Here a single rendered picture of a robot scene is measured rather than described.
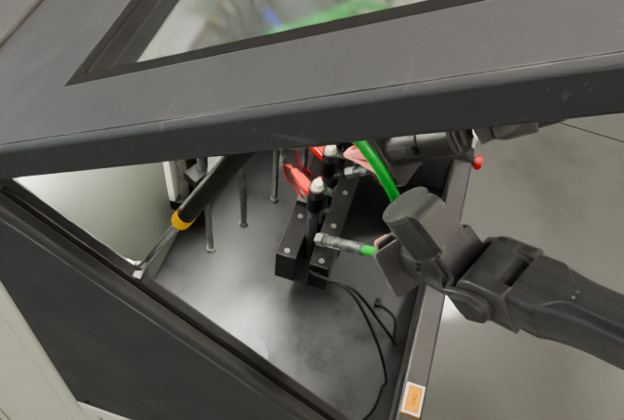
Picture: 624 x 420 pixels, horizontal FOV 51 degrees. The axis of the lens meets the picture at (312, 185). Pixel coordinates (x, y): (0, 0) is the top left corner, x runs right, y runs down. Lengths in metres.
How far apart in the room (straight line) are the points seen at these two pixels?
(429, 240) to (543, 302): 0.13
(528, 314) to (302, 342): 0.69
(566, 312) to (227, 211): 0.92
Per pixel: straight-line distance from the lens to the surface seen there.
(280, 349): 1.26
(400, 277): 0.81
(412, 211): 0.68
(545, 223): 2.62
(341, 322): 1.29
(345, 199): 1.25
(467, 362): 2.24
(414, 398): 1.11
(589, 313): 0.62
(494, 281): 0.65
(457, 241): 0.70
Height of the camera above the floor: 1.99
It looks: 53 degrees down
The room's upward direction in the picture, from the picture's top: 7 degrees clockwise
